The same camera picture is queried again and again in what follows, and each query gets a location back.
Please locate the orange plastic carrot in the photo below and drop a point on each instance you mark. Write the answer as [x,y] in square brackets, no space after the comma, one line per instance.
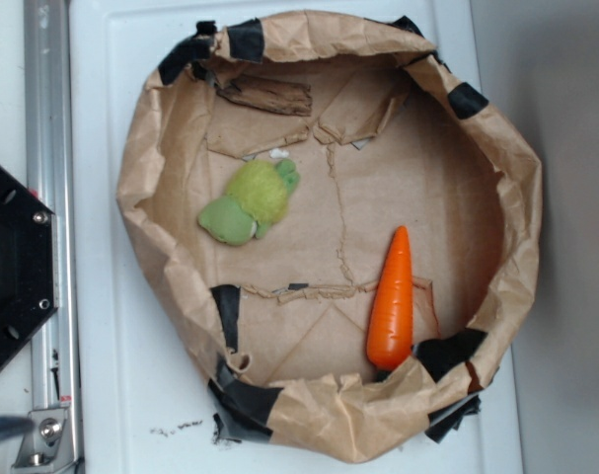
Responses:
[389,336]

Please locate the brown paper bag bin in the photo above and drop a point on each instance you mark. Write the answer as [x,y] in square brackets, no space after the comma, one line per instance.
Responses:
[278,326]

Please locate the green plush toy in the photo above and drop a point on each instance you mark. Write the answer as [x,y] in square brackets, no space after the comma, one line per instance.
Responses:
[255,198]

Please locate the brown wood bark piece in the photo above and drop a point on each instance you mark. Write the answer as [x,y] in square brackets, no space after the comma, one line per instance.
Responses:
[270,95]

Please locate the white plastic tray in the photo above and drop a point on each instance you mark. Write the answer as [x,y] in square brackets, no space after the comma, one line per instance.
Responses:
[145,405]

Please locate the aluminium extrusion rail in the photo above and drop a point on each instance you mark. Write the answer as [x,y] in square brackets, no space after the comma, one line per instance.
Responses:
[55,352]

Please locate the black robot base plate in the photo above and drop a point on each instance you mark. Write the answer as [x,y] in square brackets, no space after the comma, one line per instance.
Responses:
[27,296]

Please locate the metal corner bracket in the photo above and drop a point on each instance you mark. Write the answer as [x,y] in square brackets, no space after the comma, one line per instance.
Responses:
[48,446]

